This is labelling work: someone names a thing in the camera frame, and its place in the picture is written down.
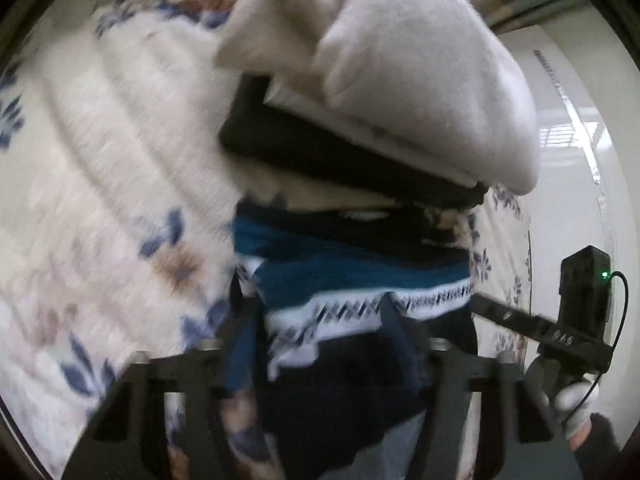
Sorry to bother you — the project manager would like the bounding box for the dark folded garment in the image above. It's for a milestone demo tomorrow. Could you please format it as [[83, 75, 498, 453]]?
[[218, 74, 489, 212]]

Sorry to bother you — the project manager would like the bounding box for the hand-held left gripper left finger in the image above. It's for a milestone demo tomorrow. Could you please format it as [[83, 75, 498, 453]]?
[[62, 275, 266, 480]]

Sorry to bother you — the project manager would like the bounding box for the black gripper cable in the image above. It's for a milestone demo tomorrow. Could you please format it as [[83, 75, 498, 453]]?
[[602, 270, 631, 378]]

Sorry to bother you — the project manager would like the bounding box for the floral bed blanket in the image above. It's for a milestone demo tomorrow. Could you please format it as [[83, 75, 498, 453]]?
[[0, 0, 534, 480]]

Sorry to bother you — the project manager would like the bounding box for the striped knit sweater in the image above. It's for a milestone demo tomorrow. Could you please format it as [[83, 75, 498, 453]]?
[[231, 199, 479, 480]]

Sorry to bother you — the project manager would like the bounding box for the person's right forearm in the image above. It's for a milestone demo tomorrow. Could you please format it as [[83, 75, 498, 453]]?
[[569, 412, 627, 480]]

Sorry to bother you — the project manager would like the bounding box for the white headboard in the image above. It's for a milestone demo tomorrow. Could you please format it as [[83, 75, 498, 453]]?
[[492, 22, 637, 411]]

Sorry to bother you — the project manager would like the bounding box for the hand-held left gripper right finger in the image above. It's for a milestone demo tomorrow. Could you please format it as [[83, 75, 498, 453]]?
[[379, 294, 586, 480]]

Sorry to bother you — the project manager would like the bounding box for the white folded sweater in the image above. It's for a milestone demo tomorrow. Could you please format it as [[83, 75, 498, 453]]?
[[215, 0, 544, 196]]

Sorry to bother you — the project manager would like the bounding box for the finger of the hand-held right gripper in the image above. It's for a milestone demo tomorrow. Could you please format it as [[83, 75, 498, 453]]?
[[470, 293, 546, 340]]

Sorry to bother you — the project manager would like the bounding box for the person's right hand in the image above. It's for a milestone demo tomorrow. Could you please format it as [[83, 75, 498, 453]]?
[[524, 355, 602, 442]]

